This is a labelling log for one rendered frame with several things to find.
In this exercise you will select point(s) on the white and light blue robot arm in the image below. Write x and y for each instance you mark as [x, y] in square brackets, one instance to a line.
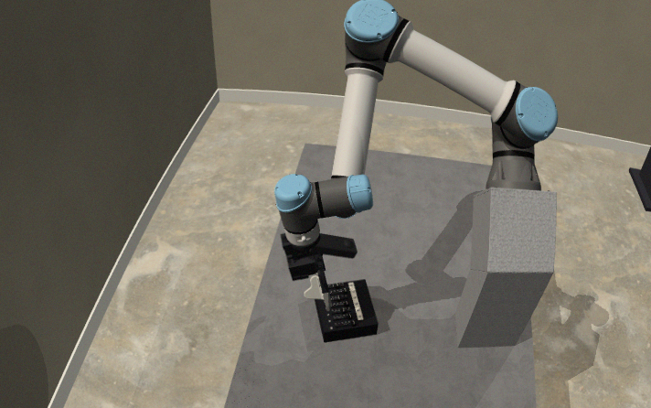
[373, 28]

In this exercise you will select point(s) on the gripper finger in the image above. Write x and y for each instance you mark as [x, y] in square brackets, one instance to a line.
[317, 291]

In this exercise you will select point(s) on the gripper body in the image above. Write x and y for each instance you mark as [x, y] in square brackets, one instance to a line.
[302, 262]

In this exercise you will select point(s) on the black lighting desk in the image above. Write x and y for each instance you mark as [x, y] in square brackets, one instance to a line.
[340, 321]

